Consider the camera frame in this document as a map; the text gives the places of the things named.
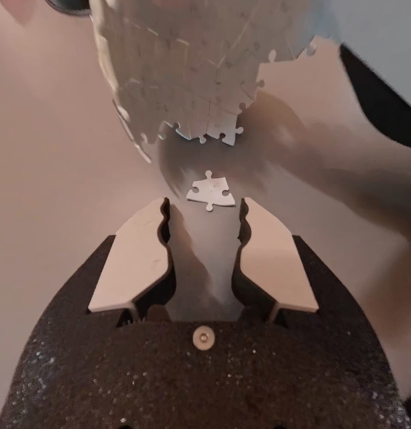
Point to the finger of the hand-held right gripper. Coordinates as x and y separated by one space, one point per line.
383 40

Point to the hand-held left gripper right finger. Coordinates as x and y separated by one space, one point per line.
275 268

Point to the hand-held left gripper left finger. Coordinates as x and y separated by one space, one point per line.
131 264

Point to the white-backed curved jigsaw piece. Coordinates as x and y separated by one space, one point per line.
212 192

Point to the partly built puzzle ball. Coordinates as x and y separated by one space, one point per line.
192 67

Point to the black round ball stand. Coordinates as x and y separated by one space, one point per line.
68 6

